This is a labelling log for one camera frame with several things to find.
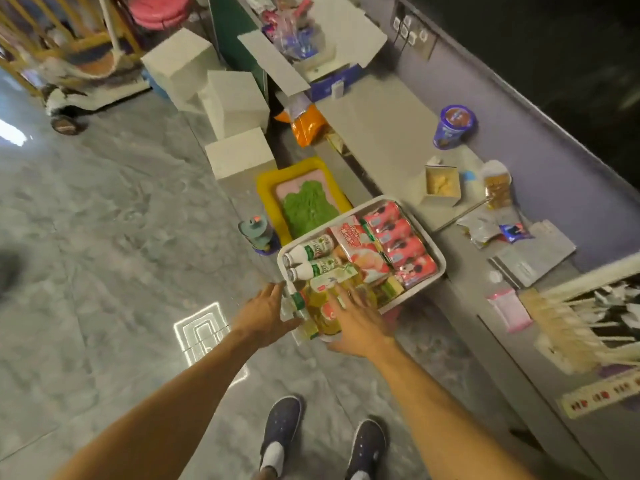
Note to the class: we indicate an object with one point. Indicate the person's right hand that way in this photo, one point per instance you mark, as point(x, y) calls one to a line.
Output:
point(362, 329)

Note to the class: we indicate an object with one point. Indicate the person's left hand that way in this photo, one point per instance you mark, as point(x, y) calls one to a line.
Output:
point(260, 319)

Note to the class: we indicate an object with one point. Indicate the person's left thumb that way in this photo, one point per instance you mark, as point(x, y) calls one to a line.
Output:
point(291, 325)

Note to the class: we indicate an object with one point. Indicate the person's right thumb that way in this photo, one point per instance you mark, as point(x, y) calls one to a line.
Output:
point(338, 346)

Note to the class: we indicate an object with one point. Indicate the white plastic tray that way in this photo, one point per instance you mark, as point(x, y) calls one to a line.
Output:
point(430, 244)

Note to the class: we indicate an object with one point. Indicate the person's right forearm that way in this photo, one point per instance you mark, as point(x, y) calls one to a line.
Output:
point(440, 419)

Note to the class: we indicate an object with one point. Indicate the person's left forearm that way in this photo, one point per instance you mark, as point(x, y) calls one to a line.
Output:
point(165, 419)

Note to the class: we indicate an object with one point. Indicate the clear bottle with green cap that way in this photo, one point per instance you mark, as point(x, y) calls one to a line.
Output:
point(302, 307)

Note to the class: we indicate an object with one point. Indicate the yellow drink bottle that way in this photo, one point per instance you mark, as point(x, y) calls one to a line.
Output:
point(325, 302)

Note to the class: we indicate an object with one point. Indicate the white bottle with green label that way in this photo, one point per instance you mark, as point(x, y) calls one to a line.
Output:
point(310, 250)
point(315, 268)

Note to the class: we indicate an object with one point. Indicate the yellow-green small carton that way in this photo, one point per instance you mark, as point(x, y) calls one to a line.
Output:
point(391, 289)

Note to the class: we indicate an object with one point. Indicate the teal toy figure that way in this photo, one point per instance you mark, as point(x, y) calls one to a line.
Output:
point(257, 234)

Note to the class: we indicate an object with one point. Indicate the person's left dark shoe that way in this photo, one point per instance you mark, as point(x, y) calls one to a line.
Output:
point(281, 424)

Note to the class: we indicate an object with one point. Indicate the person's dark shoe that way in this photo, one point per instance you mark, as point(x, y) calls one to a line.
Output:
point(367, 447)
point(281, 424)

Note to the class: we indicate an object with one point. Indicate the red and white snack packet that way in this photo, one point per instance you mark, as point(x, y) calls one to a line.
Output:
point(360, 247)

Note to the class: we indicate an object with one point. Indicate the person's right dark shoe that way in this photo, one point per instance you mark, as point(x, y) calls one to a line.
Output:
point(367, 447)

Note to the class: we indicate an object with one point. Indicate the green cloth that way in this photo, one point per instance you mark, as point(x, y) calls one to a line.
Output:
point(310, 209)

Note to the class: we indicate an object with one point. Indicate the yellow tray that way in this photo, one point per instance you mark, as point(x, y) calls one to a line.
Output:
point(267, 194)

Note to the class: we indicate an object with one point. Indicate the pink mat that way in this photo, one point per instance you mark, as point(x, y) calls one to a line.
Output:
point(295, 184)

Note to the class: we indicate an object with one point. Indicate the pink packet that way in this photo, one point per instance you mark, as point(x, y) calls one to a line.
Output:
point(510, 309)

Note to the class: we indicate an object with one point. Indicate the thin wooden stick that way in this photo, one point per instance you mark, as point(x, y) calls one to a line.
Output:
point(460, 214)

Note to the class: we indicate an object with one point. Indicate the silver wrapper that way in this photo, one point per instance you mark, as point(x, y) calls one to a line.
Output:
point(477, 229)

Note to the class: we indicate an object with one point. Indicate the small open cardboard box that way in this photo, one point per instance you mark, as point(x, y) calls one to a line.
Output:
point(441, 184)

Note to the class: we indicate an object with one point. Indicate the orange snack bag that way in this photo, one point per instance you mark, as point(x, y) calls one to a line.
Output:
point(307, 125)

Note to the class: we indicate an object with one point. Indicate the blue snack wrapper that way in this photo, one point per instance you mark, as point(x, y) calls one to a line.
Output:
point(515, 232)

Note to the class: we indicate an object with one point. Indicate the grey flat pouch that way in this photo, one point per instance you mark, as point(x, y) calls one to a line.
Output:
point(537, 252)

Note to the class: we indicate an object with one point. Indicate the clear bag of brown snack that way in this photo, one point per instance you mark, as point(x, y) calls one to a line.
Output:
point(496, 187)

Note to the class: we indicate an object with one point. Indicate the bundle of wooden chopsticks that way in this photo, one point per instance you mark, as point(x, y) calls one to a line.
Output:
point(565, 324)

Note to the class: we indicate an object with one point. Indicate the blue instant noodle cup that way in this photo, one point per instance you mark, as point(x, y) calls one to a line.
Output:
point(452, 127)

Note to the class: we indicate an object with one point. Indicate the white strip with red marks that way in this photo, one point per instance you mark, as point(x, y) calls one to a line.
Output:
point(600, 394)

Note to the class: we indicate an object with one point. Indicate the large white foam block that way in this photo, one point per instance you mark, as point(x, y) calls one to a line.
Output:
point(180, 64)

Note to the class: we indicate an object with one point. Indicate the pile of white plastic spoons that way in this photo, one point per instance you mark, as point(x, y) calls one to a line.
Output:
point(622, 307)

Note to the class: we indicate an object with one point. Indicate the clear plastic bags of goods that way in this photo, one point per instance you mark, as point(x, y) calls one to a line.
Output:
point(292, 29)

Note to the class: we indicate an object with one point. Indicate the green cabinet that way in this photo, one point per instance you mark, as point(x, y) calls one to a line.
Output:
point(232, 34)

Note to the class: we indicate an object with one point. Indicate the open white and blue carton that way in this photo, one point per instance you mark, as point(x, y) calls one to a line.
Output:
point(350, 29)

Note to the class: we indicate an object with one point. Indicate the pink plastic stool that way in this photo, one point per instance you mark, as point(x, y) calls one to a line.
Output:
point(160, 9)

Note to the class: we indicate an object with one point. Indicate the yellow wooden cart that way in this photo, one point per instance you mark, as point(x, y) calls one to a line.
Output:
point(75, 59)

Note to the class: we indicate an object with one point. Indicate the wall socket panel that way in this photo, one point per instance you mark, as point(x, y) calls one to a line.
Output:
point(412, 32)

